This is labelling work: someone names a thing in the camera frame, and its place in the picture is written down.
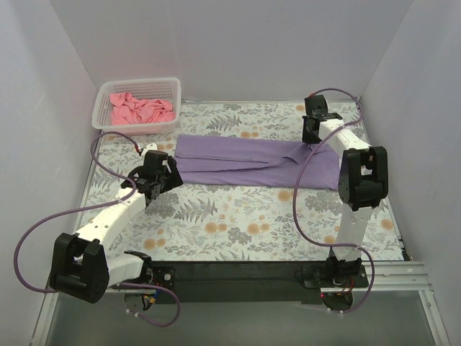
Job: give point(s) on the purple t shirt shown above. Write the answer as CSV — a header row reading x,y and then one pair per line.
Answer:
x,y
214,160

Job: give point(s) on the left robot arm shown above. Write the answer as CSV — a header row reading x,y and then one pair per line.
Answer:
x,y
80,266

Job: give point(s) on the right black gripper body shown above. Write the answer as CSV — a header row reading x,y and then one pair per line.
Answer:
x,y
310,129

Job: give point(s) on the pink t shirt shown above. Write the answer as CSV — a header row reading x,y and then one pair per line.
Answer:
x,y
128,110

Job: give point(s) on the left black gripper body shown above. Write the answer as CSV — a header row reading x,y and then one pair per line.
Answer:
x,y
170,173

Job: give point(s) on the floral table mat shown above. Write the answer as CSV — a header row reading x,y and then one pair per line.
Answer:
x,y
224,222

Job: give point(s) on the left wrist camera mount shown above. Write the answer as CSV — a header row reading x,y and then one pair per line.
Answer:
x,y
148,147

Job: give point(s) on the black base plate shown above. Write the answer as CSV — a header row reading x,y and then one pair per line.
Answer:
x,y
229,282

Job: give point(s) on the white plastic basket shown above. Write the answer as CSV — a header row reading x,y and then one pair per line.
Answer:
x,y
167,88

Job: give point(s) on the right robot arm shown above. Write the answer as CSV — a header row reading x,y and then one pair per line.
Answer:
x,y
363,183

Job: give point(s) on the aluminium rail frame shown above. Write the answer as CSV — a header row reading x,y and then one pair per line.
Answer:
x,y
389,275

